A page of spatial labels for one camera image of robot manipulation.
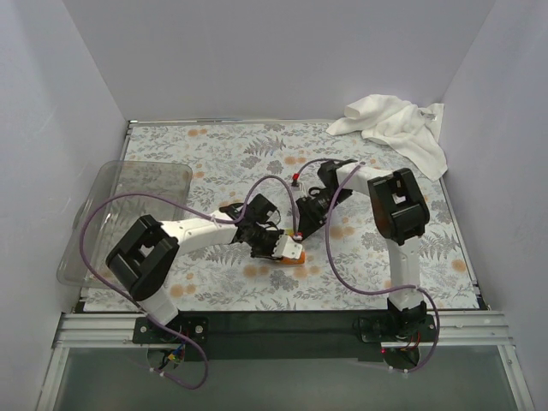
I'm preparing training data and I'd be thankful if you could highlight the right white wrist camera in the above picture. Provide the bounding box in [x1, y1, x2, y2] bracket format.
[290, 173, 307, 199]

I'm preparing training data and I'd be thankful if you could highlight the aluminium frame rail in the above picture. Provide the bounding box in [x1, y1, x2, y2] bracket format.
[54, 311, 513, 346]

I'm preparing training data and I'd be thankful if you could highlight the white towel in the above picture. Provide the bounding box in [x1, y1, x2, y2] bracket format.
[326, 94, 448, 181]

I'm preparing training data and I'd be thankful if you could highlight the orange patterned towel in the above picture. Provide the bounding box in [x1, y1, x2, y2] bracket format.
[278, 234, 305, 265]

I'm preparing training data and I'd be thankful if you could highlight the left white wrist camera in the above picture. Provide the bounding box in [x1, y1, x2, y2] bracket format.
[272, 235, 303, 260]

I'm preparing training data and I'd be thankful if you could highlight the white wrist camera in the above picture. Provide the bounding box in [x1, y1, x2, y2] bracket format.
[290, 173, 307, 199]
[272, 235, 303, 260]

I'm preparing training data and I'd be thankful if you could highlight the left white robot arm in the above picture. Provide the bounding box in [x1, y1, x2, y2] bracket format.
[105, 194, 302, 343]

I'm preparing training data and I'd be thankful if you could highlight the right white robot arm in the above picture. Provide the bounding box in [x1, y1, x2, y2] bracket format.
[296, 159, 430, 341]

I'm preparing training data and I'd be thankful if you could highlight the clear plastic bin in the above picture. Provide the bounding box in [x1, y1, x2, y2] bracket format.
[57, 160, 193, 289]

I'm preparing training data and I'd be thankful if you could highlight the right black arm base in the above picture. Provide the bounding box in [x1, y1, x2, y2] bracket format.
[353, 311, 439, 373]

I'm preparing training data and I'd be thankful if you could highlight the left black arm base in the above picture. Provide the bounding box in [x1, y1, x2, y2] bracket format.
[132, 314, 211, 372]

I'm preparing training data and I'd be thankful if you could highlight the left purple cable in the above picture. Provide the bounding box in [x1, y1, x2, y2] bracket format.
[79, 174, 301, 390]

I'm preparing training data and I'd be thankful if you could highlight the floral patterned table mat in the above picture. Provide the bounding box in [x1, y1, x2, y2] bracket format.
[83, 122, 480, 313]

